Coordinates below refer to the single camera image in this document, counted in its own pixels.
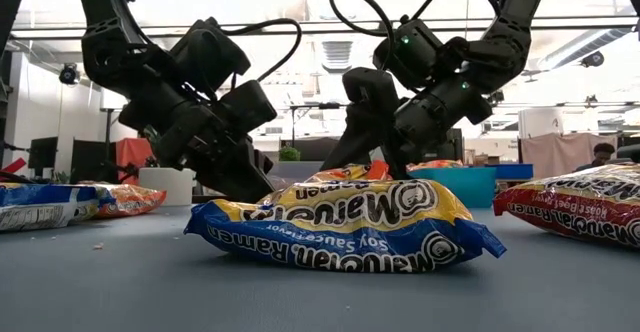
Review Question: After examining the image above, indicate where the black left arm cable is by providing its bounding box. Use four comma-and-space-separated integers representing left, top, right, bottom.
218, 17, 304, 84

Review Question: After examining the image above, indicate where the teal blue plastic bin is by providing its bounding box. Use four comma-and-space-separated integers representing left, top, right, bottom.
407, 165, 498, 209

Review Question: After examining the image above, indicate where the snake plant in white pot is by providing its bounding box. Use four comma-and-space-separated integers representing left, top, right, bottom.
138, 124, 197, 207

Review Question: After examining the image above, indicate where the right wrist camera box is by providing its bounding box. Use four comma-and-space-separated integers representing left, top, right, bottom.
372, 19, 446, 91

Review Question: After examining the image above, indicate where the beige hanging cloth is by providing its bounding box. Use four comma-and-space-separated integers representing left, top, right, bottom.
519, 132, 619, 179

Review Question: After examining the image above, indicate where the large dark monitor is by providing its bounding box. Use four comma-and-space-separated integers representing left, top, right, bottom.
69, 138, 119, 184

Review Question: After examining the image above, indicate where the red flat object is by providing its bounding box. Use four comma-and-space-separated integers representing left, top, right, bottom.
0, 157, 29, 176

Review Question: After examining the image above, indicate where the person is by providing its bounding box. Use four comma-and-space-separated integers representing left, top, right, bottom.
574, 142, 619, 173

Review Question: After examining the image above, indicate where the orange Maruchan ramen packet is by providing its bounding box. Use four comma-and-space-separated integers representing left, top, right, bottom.
79, 181, 168, 220
407, 159, 465, 172
304, 159, 394, 184

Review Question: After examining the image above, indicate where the grey translucent plastic bin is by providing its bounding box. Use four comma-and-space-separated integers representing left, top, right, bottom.
267, 160, 326, 193

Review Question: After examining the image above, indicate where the orange-red cloth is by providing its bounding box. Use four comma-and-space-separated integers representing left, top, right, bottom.
115, 137, 155, 186

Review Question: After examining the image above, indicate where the dark office chair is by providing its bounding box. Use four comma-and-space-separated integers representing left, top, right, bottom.
616, 144, 640, 166

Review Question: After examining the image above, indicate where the red Maruchan ramen packet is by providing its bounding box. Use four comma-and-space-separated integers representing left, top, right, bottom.
492, 163, 640, 251

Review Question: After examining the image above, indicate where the black ceiling spotlight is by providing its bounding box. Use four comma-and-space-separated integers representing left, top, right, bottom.
579, 50, 606, 68
58, 62, 81, 86

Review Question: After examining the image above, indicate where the blue-grey table mat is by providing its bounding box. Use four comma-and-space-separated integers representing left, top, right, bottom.
0, 204, 640, 332

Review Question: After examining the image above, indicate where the overhead beam with light strips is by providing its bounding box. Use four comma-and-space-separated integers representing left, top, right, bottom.
9, 15, 640, 41

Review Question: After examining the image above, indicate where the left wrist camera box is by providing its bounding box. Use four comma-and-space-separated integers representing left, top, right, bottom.
169, 16, 252, 93

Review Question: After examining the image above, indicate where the white pillar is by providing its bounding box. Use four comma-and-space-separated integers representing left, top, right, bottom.
518, 107, 565, 139

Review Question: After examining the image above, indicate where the blue crate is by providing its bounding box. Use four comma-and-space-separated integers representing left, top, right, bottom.
496, 163, 535, 181

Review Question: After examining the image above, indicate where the small dark monitor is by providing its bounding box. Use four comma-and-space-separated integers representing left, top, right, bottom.
27, 135, 59, 171

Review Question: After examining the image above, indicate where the background black metal frame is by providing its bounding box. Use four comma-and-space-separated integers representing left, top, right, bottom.
287, 100, 351, 146

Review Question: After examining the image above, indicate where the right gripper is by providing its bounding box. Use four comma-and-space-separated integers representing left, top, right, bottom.
319, 66, 494, 181

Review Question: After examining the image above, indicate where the blue Maruchan ramen packet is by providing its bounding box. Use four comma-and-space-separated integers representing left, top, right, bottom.
0, 181, 104, 233
183, 178, 508, 274

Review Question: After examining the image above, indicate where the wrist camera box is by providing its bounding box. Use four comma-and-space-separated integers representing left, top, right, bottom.
169, 16, 252, 93
372, 19, 446, 91

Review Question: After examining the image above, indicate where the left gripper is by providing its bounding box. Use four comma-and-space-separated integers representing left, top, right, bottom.
118, 79, 279, 204

